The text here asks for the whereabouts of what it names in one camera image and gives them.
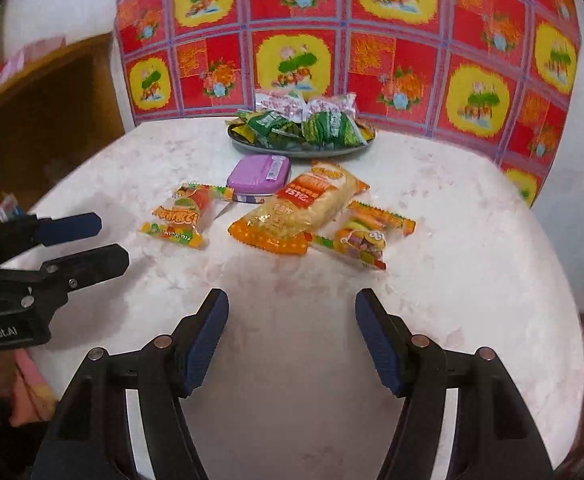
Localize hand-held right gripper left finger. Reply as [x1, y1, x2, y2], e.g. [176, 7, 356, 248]
[34, 288, 230, 480]

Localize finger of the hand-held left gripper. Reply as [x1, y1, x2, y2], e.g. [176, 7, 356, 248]
[1, 243, 131, 307]
[1, 212, 103, 249]

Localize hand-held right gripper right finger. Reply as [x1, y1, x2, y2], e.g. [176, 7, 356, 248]
[355, 288, 555, 480]

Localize plain yellow snack packet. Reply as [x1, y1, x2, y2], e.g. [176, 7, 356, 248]
[231, 120, 259, 144]

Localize dark patterned plate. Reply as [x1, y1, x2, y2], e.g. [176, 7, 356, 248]
[227, 117, 377, 159]

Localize light green snack packet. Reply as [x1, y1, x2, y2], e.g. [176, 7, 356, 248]
[302, 112, 343, 151]
[337, 112, 369, 148]

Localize dark green snack packet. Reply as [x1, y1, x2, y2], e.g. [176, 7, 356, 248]
[244, 110, 294, 137]

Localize blue white box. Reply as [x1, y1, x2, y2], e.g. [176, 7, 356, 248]
[0, 192, 25, 222]

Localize pink cloth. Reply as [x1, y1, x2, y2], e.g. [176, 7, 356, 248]
[0, 350, 59, 427]

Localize orange gummy snack packet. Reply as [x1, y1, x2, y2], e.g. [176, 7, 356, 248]
[139, 184, 235, 250]

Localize brown wooden cabinet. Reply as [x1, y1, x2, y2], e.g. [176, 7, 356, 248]
[0, 34, 125, 231]

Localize striped cartoon snack packet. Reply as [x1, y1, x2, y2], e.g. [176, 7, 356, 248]
[312, 200, 417, 272]

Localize large orange noodle packet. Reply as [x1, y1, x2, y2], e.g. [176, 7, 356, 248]
[228, 160, 370, 256]

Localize pink papers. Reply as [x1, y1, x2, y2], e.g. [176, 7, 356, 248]
[0, 35, 68, 97]

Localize pink white snack packet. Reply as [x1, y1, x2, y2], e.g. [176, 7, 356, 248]
[304, 92, 358, 121]
[254, 89, 308, 118]

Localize red yellow printed cloth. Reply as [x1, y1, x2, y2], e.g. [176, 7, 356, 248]
[114, 0, 583, 206]

